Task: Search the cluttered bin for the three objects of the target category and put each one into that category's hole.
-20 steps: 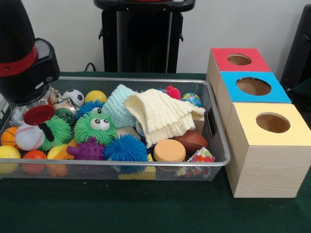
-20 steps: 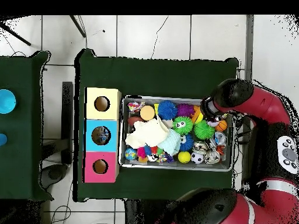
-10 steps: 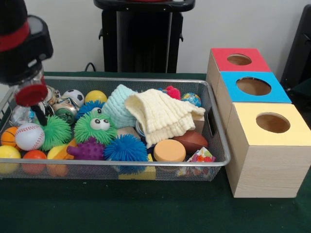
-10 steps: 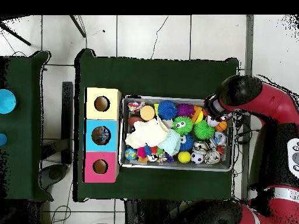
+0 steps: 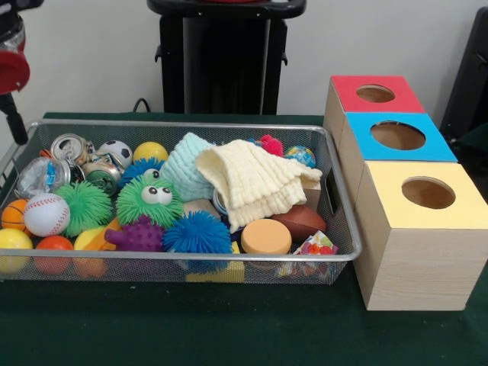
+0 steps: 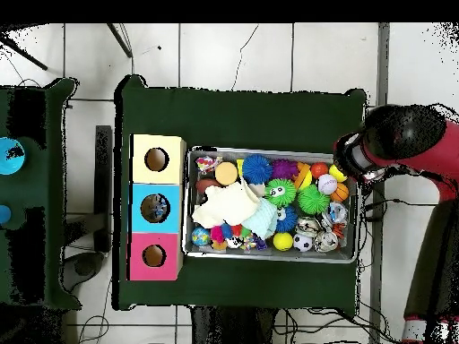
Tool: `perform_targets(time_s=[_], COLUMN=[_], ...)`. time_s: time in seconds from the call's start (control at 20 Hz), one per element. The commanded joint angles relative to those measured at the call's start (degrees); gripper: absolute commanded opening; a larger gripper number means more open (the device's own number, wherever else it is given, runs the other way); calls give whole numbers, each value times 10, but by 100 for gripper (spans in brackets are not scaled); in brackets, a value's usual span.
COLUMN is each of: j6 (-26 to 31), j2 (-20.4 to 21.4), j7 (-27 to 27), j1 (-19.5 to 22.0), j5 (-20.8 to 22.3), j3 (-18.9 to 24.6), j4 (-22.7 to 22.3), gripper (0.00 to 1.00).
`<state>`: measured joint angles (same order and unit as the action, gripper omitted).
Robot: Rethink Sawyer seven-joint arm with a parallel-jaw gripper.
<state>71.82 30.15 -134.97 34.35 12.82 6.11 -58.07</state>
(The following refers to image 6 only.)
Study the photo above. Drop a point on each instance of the clear plastic bottle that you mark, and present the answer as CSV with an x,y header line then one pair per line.
x,y
337,213
155,208

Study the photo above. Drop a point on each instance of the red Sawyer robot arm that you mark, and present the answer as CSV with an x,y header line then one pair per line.
x,y
412,132

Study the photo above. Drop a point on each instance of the clear mesh bin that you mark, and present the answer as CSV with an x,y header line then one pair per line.
x,y
215,252

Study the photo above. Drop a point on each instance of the wooden box with three holes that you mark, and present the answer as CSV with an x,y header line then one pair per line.
x,y
168,193

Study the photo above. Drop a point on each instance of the yellow ball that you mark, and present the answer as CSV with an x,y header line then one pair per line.
x,y
282,241
336,175

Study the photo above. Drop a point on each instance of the white baseball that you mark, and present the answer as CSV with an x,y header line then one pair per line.
x,y
328,184

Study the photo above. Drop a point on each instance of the green spiky ball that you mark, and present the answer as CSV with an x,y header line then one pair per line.
x,y
313,199

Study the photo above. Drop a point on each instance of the purple spiky ball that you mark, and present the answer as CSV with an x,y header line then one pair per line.
x,y
284,169

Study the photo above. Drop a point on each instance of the green fuzzy ball with eyes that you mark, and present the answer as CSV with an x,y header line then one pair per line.
x,y
280,192

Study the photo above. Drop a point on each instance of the blue spiky ball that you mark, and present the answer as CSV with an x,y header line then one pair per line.
x,y
256,169

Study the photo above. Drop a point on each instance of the mint green knitted cloth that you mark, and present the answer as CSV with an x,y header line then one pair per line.
x,y
262,218

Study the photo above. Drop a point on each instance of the orange round disc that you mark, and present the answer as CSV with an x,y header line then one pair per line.
x,y
226,173

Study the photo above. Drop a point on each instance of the pale yellow knitted cloth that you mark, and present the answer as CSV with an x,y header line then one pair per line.
x,y
224,204

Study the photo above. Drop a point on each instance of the dark grey stand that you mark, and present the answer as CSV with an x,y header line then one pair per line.
x,y
104,186

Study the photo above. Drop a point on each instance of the black stand leg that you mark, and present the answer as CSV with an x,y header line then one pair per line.
x,y
25,56
120,41

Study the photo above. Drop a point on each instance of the dark green side table cloth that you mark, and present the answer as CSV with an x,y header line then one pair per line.
x,y
50,251

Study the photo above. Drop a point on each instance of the blue round bowl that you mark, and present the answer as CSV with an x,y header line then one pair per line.
x,y
8,155

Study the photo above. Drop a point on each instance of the small blue cup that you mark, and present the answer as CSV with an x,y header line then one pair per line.
x,y
3,214

